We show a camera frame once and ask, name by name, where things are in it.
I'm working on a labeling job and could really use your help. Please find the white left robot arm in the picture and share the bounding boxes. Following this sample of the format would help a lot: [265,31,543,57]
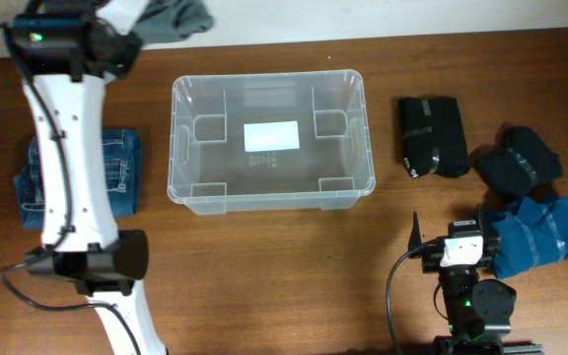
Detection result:
[3,6,379,354]

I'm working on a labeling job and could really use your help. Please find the dark blue jeans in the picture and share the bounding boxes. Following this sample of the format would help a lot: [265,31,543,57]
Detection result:
[14,128,142,230]

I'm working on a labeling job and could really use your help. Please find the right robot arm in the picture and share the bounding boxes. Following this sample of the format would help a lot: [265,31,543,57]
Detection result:
[409,206,544,355]

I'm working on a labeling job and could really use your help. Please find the black garment with tape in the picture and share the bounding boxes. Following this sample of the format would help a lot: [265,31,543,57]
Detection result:
[398,97,471,178]

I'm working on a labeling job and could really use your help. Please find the teal blue garment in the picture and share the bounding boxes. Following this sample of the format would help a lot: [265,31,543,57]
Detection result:
[486,194,568,279]

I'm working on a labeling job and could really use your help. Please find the clear plastic storage bin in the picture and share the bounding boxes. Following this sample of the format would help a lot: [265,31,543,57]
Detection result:
[167,69,376,215]

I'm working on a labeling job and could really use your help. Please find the light blue jeans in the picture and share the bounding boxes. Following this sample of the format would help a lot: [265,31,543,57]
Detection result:
[134,0,214,45]

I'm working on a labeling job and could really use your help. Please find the white label inside bin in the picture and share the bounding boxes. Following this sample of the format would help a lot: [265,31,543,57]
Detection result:
[244,121,300,153]

